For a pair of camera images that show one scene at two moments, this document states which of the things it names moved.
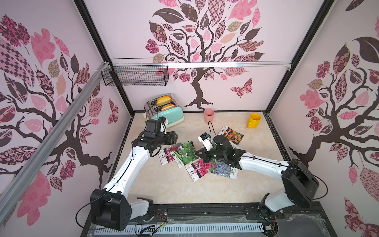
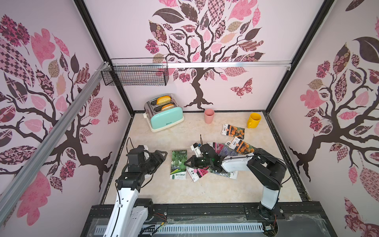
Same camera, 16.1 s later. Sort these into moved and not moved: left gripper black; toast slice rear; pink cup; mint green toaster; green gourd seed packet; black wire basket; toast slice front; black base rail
Moved: left gripper black; green gourd seed packet
Not moved: black base rail; mint green toaster; toast slice rear; pink cup; toast slice front; black wire basket
